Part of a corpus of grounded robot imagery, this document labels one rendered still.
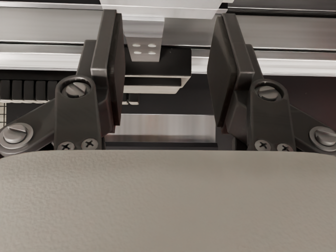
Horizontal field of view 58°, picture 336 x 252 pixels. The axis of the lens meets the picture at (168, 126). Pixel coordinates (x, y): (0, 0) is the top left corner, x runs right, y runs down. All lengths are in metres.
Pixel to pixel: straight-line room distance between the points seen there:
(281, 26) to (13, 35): 0.39
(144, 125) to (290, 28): 0.34
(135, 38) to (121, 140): 0.12
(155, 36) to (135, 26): 0.03
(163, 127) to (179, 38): 0.26
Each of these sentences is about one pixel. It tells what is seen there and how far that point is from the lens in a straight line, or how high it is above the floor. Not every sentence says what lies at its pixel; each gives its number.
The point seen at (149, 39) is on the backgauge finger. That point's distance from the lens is 0.30.
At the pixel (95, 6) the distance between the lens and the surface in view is 0.25.
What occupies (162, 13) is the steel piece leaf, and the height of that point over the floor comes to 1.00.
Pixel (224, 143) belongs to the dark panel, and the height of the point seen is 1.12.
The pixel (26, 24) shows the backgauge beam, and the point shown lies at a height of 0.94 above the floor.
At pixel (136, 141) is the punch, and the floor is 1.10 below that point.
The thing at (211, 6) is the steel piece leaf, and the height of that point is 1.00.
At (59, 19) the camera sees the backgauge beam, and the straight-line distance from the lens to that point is 0.48.
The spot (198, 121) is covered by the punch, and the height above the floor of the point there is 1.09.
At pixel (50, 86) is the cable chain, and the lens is 0.62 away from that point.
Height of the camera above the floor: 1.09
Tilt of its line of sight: 1 degrees down
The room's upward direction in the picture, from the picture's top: 179 degrees counter-clockwise
